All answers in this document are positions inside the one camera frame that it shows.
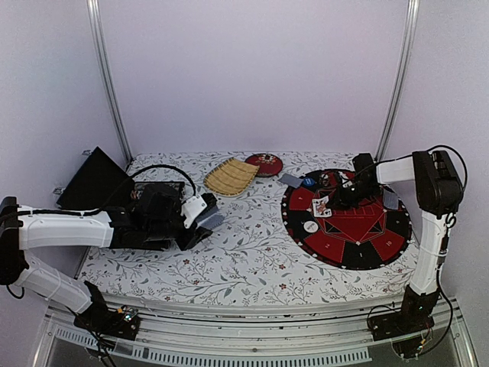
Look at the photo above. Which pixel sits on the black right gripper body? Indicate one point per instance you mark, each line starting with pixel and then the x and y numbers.
pixel 351 197

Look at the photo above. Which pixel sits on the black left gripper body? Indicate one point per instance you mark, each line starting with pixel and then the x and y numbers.
pixel 160 230

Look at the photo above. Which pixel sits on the dealt card face down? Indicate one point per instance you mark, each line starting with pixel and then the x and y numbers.
pixel 390 200
pixel 291 180

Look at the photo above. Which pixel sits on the red white poker chip stack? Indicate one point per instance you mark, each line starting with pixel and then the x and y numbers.
pixel 324 180

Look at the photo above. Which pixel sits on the face up king card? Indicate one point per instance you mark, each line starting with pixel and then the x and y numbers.
pixel 320 207

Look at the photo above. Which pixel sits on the blue small blind button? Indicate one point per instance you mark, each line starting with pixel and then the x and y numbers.
pixel 308 182

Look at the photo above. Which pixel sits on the white dealer button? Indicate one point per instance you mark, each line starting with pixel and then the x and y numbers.
pixel 311 226

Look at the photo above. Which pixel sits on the woven bamboo tray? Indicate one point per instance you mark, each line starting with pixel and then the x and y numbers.
pixel 231 178

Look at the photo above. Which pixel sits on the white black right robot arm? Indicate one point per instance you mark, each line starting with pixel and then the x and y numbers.
pixel 439 192

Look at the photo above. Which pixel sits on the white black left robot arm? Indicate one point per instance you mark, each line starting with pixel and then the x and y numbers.
pixel 24 228

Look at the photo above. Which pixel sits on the black poker set case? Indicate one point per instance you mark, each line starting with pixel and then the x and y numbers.
pixel 99 183

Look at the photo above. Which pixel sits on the round red black poker mat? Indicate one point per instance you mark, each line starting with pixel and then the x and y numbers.
pixel 365 238

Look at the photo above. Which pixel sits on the red floral round plate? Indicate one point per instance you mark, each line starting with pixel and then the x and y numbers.
pixel 268 164

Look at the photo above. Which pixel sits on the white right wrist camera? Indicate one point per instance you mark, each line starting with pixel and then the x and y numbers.
pixel 345 180

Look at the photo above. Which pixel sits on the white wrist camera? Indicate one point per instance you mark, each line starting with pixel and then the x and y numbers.
pixel 191 209
pixel 345 180

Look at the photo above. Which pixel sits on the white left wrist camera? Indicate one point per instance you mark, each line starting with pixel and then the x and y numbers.
pixel 191 209

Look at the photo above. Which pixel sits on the aluminium frame post right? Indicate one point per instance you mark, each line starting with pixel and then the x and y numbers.
pixel 409 34

